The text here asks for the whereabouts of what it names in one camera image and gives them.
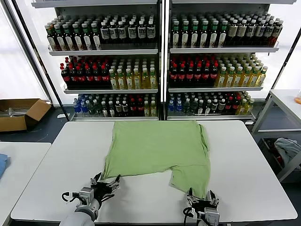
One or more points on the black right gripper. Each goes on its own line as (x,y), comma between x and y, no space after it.
(200,205)

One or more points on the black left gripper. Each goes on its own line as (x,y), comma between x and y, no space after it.
(102,189)

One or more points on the green polo shirt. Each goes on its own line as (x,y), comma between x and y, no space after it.
(155,150)

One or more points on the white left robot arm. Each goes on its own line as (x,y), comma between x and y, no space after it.
(80,216)

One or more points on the dark drink bottle white cap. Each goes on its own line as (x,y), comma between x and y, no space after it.
(207,108)
(214,107)
(118,109)
(124,109)
(221,107)
(111,109)
(200,108)
(104,109)

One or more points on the clear green water bottle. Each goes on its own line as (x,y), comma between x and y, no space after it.
(96,108)
(187,107)
(194,107)
(90,108)

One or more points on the blue water bottle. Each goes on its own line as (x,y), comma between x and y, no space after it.
(75,107)
(82,107)
(179,107)
(171,107)

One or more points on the white floor plate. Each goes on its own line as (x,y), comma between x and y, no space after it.
(63,115)

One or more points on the cola bottle red cap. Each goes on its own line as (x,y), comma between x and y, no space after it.
(133,108)
(190,75)
(80,76)
(181,75)
(198,75)
(206,75)
(140,108)
(73,76)
(105,76)
(96,76)
(228,106)
(88,76)
(235,106)
(65,76)
(213,75)
(174,75)

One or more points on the dark storage bin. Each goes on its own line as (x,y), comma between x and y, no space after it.
(266,150)

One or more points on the yellow drink bottle white cap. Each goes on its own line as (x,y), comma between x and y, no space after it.
(121,80)
(261,77)
(237,78)
(245,78)
(249,107)
(145,79)
(113,80)
(254,78)
(129,79)
(147,109)
(221,78)
(229,78)
(153,109)
(242,108)
(152,79)
(137,79)

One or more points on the red crumpled cloth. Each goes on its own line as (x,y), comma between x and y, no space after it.
(279,160)

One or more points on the light grey crumpled cloth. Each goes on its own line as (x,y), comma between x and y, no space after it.
(288,148)

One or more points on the blue folded cloth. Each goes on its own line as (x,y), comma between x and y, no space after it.
(2,164)

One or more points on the brown cardboard box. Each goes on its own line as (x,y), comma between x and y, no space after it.
(14,123)

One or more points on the silver metal parts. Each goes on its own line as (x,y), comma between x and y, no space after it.
(11,111)

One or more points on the grey metal shelf rack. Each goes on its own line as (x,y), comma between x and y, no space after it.
(105,52)
(223,50)

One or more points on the orange object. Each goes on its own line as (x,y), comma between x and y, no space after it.
(298,100)

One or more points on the black slanted pole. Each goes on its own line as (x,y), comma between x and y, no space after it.
(40,58)
(282,73)

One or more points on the tea bottle green cap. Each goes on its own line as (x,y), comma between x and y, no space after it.
(69,39)
(78,39)
(175,35)
(185,35)
(204,35)
(52,40)
(194,35)
(60,39)
(214,35)
(96,38)
(87,38)
(222,35)

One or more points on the dark drink bottle white label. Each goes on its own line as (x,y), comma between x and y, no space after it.
(122,32)
(105,33)
(150,31)
(141,32)
(113,32)
(268,31)
(259,31)
(251,31)
(277,30)
(132,32)

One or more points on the dark drink bottle beige label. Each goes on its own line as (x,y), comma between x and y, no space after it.
(232,31)
(241,31)

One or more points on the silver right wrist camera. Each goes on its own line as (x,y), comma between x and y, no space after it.
(211,215)

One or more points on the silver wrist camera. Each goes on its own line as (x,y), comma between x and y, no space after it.
(211,215)
(85,194)

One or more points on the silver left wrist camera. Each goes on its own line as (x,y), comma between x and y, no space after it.
(85,194)

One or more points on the white side table grey frame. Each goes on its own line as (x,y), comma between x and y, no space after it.
(282,96)

